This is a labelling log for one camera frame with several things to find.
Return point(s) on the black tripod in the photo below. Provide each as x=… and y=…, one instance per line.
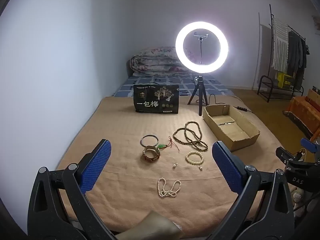
x=199, y=90

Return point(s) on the yellow box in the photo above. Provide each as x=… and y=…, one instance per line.
x=285, y=80

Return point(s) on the black snack bag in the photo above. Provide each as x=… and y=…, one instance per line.
x=156, y=100

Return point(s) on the silver bangle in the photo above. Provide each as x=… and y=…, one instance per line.
x=141, y=141

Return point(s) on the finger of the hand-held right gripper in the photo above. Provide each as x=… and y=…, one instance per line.
x=308, y=143
x=283, y=153

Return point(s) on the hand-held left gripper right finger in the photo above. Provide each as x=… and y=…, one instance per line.
x=225, y=165

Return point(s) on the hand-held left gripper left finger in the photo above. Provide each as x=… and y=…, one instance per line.
x=97, y=165

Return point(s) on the cardboard box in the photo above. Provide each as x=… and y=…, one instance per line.
x=235, y=135

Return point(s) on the folded floral quilt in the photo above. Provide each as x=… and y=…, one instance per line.
x=155, y=62

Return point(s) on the dark hanging clothes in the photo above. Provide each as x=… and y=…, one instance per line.
x=296, y=55

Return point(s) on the phone holder on gooseneck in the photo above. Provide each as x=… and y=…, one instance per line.
x=200, y=36

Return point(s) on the black metal garment rack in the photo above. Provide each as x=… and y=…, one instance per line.
x=263, y=80

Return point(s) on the orange box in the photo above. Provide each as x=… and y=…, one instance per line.
x=302, y=110

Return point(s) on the blue patterned bedsheet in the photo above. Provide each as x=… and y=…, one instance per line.
x=175, y=81

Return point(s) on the white knitted garment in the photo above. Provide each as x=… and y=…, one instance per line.
x=280, y=45

